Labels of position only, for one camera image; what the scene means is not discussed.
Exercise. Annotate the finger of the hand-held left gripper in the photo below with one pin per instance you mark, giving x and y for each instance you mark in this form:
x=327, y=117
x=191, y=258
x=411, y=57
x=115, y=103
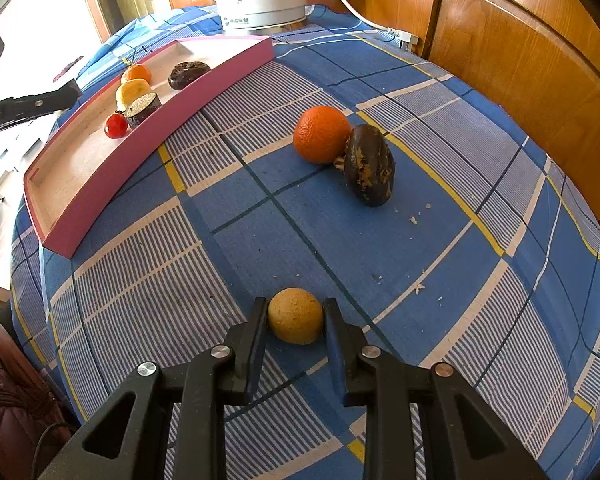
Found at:
x=45, y=102

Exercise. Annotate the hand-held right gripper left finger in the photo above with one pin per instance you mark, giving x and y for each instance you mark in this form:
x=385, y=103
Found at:
x=256, y=342

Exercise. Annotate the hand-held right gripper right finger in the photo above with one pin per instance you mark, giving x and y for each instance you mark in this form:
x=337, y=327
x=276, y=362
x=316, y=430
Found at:
x=333, y=352

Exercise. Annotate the small tan round fruit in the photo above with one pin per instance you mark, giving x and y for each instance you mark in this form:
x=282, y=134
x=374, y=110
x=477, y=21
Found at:
x=295, y=316

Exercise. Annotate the pink tray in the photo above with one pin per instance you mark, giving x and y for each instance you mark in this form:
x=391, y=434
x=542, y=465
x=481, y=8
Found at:
x=80, y=165

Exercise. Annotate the orange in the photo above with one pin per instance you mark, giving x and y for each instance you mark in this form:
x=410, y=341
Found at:
x=137, y=73
x=321, y=134

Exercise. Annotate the cut brown fruit chunk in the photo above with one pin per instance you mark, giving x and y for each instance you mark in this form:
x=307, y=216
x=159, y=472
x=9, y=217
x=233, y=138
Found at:
x=142, y=108

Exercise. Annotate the red cherry tomato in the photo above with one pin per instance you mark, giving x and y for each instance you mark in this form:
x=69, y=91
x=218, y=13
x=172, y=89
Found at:
x=116, y=126

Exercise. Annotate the peeled banana piece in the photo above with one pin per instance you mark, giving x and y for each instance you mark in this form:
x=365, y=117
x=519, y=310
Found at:
x=131, y=92

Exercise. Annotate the blue plaid cloth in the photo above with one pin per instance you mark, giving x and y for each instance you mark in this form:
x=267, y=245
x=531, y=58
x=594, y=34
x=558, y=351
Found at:
x=305, y=240

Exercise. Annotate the oval dark brown fruit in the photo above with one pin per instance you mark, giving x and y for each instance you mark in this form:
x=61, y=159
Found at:
x=369, y=167

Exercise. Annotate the white kettle base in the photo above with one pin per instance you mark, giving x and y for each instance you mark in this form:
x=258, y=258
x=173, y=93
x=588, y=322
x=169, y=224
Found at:
x=265, y=25

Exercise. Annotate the dark red padded jacket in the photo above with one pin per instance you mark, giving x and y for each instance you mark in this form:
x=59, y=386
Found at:
x=15, y=390

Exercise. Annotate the white power strip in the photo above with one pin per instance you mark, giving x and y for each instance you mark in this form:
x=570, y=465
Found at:
x=404, y=37

